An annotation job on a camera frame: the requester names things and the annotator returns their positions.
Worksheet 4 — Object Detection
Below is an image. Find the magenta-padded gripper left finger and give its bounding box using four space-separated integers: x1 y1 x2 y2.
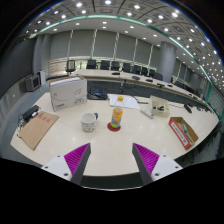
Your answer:
40 142 92 186

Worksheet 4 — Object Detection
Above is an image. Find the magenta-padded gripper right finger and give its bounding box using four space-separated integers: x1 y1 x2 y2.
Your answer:
131 142 184 186

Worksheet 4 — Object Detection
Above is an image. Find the clear yellow-capped drink bottle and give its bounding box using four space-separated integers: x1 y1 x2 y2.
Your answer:
110 95 125 130

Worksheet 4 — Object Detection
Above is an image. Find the open cardboard box red label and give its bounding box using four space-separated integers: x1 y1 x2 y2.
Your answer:
168 116 200 151

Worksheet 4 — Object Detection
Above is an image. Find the white remote control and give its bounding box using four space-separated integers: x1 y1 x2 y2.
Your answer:
139 107 156 120

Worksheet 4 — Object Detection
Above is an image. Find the flat round red coaster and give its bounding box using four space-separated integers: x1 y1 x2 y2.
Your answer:
106 121 122 133

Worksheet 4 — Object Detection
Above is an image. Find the small open beige box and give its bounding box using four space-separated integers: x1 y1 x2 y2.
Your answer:
148 95 171 118

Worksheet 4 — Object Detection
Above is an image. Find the white paper sheet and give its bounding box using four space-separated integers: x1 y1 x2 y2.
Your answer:
108 93 141 110

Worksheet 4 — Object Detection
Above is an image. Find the black power adapter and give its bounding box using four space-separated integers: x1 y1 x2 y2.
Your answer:
20 104 42 123

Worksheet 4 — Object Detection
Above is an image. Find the large white cardboard box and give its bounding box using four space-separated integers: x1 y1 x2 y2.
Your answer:
48 75 89 113

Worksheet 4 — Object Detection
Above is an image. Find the black bag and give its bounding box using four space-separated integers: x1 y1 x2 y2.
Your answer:
87 85 109 101

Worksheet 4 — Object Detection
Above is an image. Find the grey box monitor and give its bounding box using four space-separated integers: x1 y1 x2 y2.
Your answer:
23 73 42 93

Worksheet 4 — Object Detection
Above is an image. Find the long curved conference desk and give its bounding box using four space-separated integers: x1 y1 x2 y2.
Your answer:
71 68 214 111

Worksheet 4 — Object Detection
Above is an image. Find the row of black office chairs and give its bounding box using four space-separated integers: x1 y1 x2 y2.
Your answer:
65 58 201 98

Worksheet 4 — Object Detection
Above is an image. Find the group of ceiling lights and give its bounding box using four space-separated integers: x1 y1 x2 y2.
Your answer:
26 0 224 88

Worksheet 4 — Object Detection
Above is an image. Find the white mug with blue handle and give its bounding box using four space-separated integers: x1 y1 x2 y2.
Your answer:
79 111 99 133

